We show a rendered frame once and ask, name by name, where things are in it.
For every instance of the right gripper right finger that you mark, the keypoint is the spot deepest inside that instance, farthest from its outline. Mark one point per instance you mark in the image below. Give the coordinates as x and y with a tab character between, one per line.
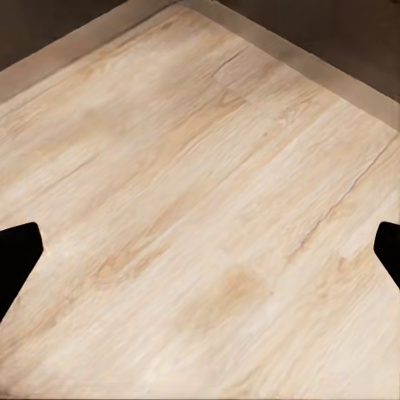
387	248

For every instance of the oven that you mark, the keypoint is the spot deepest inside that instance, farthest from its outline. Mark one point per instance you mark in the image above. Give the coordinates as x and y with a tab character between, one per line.
375	19

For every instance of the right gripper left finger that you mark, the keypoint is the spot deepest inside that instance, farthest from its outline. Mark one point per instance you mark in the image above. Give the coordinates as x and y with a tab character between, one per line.
20	249

